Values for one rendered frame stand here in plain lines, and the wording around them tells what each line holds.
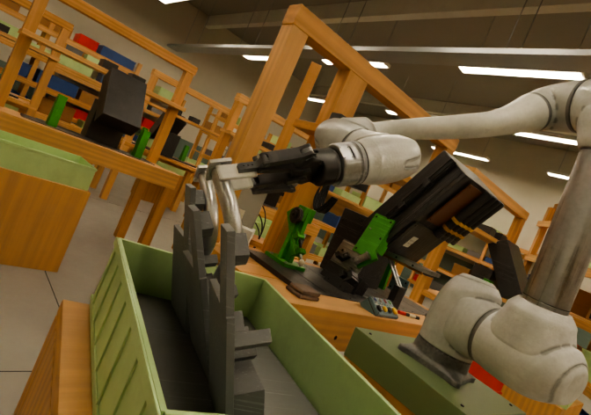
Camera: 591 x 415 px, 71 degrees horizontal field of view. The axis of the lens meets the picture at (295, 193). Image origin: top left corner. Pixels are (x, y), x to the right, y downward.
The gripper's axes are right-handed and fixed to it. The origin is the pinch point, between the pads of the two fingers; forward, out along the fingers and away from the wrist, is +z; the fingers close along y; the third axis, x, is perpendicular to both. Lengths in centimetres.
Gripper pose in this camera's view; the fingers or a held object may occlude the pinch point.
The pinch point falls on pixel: (234, 177)
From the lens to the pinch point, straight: 74.9
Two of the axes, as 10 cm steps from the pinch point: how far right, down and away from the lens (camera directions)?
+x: 3.3, 8.3, -4.5
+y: 2.9, -5.4, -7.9
